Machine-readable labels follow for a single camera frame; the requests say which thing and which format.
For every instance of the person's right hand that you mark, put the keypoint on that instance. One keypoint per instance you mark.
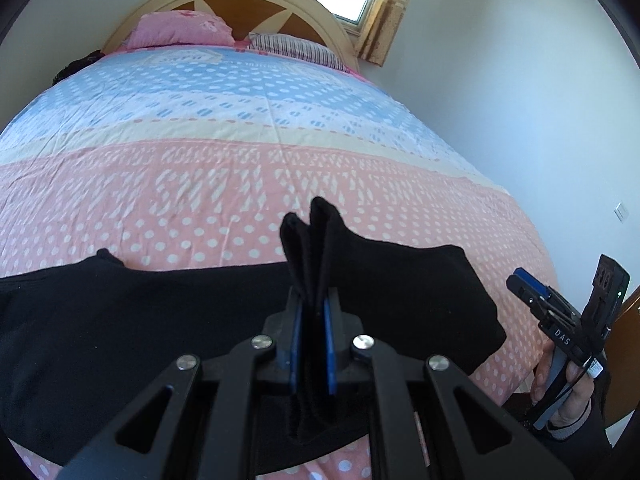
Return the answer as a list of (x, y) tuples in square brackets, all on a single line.
[(575, 400)]

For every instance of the striped pillow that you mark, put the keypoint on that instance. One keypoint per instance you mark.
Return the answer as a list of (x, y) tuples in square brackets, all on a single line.
[(295, 50)]

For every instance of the black pants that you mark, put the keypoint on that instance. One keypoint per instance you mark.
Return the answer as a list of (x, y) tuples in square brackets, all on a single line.
[(150, 335)]

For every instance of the pink pillow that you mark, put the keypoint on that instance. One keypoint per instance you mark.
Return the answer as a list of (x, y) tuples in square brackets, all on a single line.
[(180, 30)]

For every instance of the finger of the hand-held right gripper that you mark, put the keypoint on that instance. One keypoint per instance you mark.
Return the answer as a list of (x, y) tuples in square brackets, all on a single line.
[(522, 292), (532, 282)]

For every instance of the polka dot pink blue bedsheet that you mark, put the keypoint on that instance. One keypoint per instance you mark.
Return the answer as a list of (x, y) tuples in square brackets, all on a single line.
[(250, 160)]

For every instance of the white wall switch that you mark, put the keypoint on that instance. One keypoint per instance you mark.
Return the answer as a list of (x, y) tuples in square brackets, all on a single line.
[(621, 212)]

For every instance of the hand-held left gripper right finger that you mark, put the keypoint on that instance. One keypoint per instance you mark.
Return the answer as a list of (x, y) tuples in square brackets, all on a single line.
[(330, 350)]

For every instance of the dark clothing pile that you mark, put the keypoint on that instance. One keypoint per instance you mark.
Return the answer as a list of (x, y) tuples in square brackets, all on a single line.
[(75, 67)]

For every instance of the person's right forearm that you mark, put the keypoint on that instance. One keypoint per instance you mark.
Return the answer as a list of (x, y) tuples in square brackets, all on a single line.
[(587, 432)]

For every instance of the brown wooden door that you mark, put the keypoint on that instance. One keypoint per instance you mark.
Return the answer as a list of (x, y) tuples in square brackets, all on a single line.
[(625, 360)]

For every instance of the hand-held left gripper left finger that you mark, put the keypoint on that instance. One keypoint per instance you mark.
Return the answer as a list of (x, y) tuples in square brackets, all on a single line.
[(295, 350)]

